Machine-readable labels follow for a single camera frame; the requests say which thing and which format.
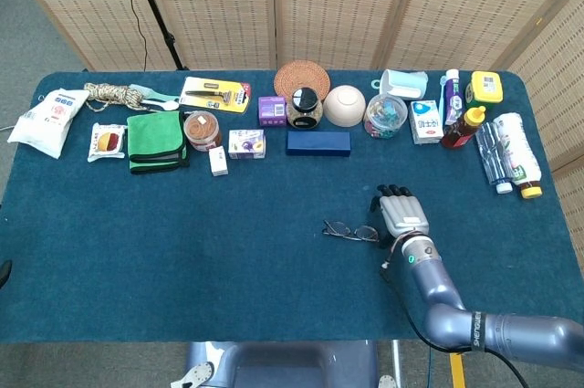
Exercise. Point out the white salt bag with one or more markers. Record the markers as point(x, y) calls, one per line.
point(45, 118)

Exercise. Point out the blue table cloth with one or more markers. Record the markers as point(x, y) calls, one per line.
point(137, 205)

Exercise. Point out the white purple printed box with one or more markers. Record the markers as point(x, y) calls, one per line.
point(246, 143)

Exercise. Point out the grey-blue robot torso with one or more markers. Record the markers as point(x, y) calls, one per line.
point(283, 365)

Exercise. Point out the clear jar of binder clips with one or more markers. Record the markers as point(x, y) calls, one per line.
point(385, 116)

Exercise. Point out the white table leg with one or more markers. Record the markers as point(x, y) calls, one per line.
point(397, 360)

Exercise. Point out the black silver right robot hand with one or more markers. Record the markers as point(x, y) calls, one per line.
point(403, 214)

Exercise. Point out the folded green towel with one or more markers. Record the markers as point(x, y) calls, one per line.
point(155, 137)

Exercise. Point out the white light-blue cup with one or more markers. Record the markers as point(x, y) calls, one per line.
point(401, 84)

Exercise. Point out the small white box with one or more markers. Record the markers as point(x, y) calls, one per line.
point(218, 162)

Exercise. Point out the clear jar of rubber bands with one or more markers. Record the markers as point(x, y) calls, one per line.
point(202, 128)

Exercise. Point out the honey bottle yellow cap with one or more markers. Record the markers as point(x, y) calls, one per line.
point(461, 130)

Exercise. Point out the glass jar black lid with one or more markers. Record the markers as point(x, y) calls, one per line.
point(304, 100)

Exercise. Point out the round woven rattan coaster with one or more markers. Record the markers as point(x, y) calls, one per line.
point(301, 75)

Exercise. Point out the white blue carton box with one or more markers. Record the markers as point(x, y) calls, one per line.
point(425, 121)

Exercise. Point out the razor in yellow package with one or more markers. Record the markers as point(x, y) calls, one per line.
point(214, 93)

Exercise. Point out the white drink bottle yellow cap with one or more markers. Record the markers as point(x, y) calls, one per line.
point(515, 150)

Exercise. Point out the bamboo folding screen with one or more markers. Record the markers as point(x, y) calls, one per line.
point(219, 4)

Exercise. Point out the blue toothbrush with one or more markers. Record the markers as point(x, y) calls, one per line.
point(442, 87)

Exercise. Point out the white purple toothpaste tube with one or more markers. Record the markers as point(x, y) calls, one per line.
point(452, 96)

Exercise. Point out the purple cardboard box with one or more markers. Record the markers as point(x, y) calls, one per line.
point(272, 110)

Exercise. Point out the white snack packet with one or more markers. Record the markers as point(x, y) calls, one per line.
point(106, 141)

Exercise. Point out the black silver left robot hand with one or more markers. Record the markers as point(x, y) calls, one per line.
point(4, 271)

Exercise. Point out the beige upturned bowl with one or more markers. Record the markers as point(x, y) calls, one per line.
point(344, 107)

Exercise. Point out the thin-framed eyeglasses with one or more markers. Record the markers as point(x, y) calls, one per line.
point(340, 228)

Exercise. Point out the clear plastic water bottle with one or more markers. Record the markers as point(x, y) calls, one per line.
point(490, 155)

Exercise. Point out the green jar yellow lid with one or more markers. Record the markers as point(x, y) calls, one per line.
point(486, 84)

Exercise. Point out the yellow floor tape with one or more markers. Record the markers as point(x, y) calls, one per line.
point(457, 372)

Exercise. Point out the navy blue glasses case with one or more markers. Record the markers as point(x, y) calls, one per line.
point(319, 143)

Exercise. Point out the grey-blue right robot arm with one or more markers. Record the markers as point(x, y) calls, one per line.
point(438, 296)

